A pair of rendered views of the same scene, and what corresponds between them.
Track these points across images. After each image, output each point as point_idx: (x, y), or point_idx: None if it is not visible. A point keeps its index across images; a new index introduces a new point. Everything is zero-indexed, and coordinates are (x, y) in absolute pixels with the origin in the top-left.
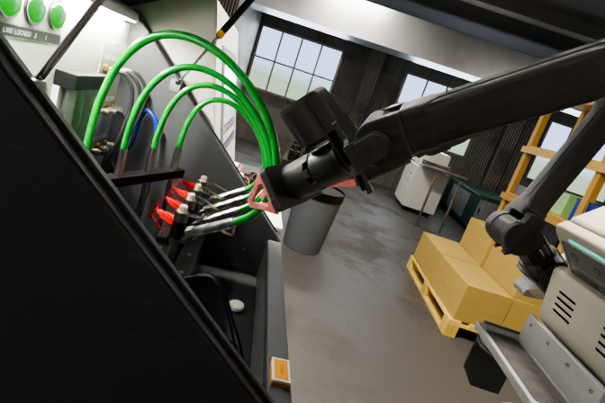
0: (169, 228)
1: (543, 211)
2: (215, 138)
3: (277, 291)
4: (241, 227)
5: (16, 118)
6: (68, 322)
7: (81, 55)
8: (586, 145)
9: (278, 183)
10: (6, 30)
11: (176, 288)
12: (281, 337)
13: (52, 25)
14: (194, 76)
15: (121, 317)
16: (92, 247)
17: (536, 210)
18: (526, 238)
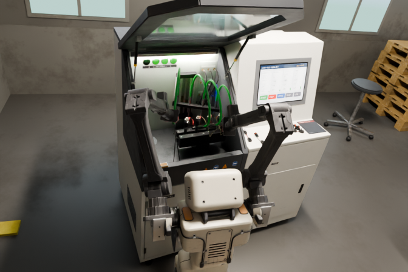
0: None
1: (252, 172)
2: (231, 100)
3: (203, 159)
4: (234, 140)
5: (127, 88)
6: (130, 124)
7: (188, 67)
8: (264, 145)
9: None
10: (156, 67)
11: None
12: (178, 164)
13: (171, 63)
14: (233, 74)
15: (132, 126)
16: None
17: (250, 169)
18: (242, 179)
